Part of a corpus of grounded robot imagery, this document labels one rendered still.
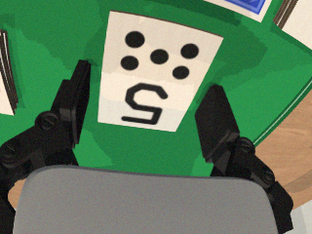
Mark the green card cloth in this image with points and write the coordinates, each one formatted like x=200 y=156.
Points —
x=260 y=67

